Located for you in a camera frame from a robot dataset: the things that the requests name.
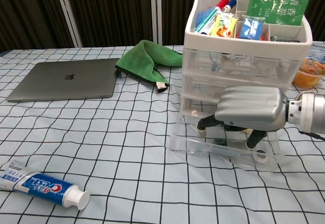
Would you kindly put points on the blue plastic packet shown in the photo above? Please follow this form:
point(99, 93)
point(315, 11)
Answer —
point(204, 15)

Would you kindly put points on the blue white toothpaste tube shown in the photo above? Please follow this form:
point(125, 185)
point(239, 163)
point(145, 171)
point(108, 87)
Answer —
point(38, 184)

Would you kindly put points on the red capped marker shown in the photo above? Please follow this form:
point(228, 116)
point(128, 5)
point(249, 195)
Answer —
point(223, 3)

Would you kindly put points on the yellow cartoon snack packet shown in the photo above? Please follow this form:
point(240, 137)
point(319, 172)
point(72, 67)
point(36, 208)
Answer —
point(223, 27)

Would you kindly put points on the grey closed laptop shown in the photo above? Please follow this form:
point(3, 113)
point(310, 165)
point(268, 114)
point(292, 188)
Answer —
point(63, 81)

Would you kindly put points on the green microfiber cloth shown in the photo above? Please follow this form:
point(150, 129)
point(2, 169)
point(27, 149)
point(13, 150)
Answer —
point(137, 59)

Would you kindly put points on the green whiteboard marker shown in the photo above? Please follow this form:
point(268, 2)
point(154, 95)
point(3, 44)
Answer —
point(207, 23)

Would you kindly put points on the clear drawer with small items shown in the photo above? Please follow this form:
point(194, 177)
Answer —
point(203, 61)

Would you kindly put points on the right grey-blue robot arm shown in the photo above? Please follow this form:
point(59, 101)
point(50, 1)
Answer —
point(309, 112)

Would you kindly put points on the blue capped marker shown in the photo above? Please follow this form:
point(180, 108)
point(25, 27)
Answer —
point(231, 4)

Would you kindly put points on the black folding screen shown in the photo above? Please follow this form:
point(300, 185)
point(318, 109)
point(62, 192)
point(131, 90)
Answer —
point(114, 10)

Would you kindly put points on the orange jelly cup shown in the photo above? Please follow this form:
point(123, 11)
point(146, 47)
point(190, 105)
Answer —
point(308, 72)

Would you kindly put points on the blue snack packet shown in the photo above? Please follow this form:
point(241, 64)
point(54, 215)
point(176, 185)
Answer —
point(251, 28)

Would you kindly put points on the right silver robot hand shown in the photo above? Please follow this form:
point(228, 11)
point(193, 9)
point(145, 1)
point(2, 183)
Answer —
point(254, 107)

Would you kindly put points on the green sachet packets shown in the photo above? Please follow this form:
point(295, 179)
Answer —
point(276, 3)

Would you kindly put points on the small white tape roll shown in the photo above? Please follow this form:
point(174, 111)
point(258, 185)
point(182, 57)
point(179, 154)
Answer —
point(260, 156)

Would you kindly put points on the clear drawer with dice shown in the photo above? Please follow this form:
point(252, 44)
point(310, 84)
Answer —
point(200, 87)

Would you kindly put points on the blue checkered tablecloth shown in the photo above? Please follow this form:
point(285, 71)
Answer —
point(101, 145)

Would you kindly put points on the white desk organizer with items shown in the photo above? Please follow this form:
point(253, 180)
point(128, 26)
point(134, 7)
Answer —
point(228, 42)

